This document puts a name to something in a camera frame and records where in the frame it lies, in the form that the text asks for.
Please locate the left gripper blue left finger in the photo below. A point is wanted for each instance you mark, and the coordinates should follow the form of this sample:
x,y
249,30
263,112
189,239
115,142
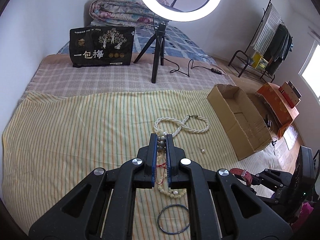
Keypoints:
x,y
151,160

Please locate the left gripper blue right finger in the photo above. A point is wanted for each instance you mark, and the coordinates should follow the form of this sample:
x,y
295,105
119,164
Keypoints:
x,y
172,164

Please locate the open cardboard box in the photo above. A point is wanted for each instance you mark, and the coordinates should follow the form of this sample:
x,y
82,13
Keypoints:
x,y
242,122

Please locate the yellow striped blanket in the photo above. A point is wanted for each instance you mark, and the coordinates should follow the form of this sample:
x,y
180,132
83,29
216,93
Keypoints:
x,y
53,142

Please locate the black clothes rack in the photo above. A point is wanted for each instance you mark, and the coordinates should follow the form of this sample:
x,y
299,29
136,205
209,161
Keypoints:
x,y
242,61

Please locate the blue patterned mattress sheet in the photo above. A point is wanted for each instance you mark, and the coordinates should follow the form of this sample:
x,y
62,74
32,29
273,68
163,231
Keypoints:
x,y
177,44

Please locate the black tripod stand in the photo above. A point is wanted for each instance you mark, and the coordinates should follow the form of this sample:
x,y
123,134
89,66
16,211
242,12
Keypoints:
x,y
158,58

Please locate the black snack bag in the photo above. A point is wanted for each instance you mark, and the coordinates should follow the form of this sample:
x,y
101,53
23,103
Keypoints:
x,y
101,46

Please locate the beige plaid blanket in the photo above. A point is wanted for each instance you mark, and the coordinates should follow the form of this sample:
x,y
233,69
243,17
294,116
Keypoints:
x,y
57,76

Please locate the yellow box on rack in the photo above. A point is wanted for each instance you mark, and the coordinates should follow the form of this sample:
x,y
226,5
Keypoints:
x,y
259,63

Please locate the dark hanging clothes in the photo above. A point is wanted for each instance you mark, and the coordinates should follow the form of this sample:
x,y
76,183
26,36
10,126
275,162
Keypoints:
x,y
278,49

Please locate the folded floral quilt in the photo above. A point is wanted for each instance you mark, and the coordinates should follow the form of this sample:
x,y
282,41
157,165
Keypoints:
x,y
128,13

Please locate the striped hanging towel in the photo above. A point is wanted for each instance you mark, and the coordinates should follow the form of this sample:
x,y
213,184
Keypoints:
x,y
267,30

